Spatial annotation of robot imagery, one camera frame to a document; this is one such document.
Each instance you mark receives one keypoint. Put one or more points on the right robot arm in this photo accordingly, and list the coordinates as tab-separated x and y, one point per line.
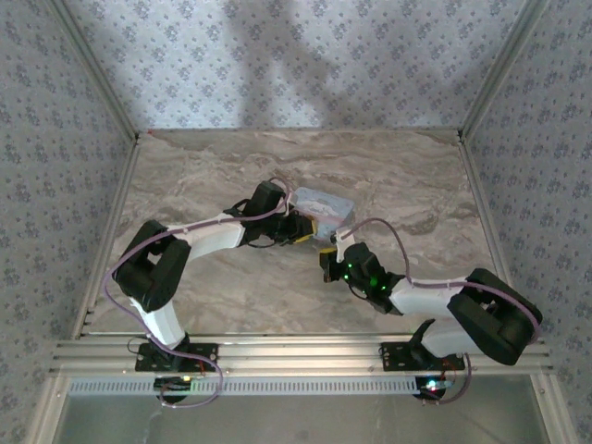
490	319

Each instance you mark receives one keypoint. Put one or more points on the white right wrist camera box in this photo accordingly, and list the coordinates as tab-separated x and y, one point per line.
344	240

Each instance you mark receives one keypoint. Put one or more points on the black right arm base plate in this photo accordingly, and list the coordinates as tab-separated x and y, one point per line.
398	358

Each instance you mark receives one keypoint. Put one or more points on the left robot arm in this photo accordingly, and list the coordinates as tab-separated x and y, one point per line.
152	277

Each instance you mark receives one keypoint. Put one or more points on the aluminium table side rail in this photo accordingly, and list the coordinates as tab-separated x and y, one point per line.
485	208
118	208

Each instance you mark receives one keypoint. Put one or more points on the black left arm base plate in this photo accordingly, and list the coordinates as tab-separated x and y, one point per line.
208	358

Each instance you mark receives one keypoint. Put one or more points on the aluminium frame post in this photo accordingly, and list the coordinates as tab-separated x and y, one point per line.
92	69
499	69

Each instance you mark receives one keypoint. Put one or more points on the aluminium mounting rail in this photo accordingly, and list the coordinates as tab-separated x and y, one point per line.
300	356

